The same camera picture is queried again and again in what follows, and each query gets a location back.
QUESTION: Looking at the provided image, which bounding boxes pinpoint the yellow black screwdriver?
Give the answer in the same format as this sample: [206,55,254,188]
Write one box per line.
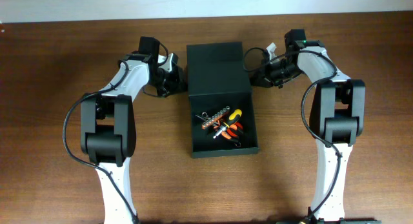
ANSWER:
[213,109,242,141]

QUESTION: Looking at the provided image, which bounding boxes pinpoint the orange socket rail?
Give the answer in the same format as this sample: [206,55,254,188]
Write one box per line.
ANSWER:
[201,106,230,129]

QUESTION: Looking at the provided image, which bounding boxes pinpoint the small orange pliers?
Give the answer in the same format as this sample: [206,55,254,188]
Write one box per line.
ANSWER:
[227,122,244,138]

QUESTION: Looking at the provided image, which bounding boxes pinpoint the black box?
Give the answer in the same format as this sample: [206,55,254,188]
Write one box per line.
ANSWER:
[186,42,259,158]

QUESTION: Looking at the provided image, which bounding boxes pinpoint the orange black long-nose pliers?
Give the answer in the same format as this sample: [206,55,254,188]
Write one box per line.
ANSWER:
[195,113,243,145]

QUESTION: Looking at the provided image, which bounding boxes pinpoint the silver ring wrench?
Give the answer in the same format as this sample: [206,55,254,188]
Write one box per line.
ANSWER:
[199,108,243,147]

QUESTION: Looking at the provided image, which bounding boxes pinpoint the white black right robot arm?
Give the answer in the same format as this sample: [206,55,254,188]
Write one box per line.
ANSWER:
[248,29,366,223]

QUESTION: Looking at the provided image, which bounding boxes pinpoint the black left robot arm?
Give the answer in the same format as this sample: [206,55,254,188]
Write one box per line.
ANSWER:
[80,37,187,223]

